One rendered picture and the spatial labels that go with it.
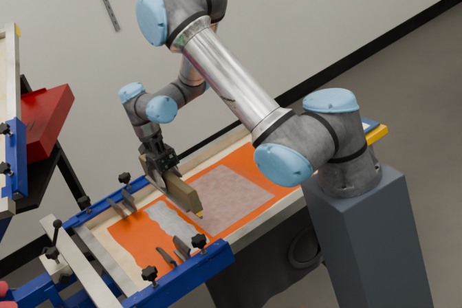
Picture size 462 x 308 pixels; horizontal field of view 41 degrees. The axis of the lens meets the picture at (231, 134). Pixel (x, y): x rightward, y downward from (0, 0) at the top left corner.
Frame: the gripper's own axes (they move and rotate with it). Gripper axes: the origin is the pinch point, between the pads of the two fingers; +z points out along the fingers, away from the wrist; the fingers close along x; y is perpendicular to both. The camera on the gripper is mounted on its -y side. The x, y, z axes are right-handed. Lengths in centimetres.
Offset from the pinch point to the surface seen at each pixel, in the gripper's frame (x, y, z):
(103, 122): 30, -200, 50
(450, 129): 190, -73, 109
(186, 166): 15.2, -25.6, 11.6
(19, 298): -54, 2, 5
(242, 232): 6.5, 27.3, 10.3
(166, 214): -3.3, -7.8, 13.3
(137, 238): -15.7, -5.3, 13.6
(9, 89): -22, -74, -29
